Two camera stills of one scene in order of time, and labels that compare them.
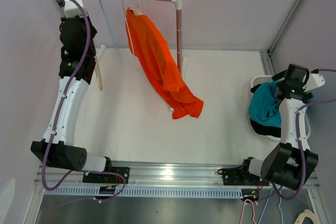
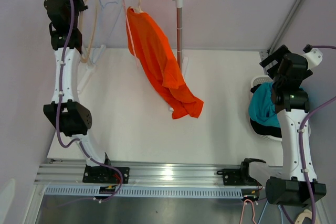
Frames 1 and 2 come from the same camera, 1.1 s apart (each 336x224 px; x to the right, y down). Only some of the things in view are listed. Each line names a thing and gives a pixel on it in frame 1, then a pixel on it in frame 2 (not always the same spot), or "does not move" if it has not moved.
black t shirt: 263,129 does not move
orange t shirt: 159,65 does not move
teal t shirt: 263,107 does not move
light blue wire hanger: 109,25 → 120,1
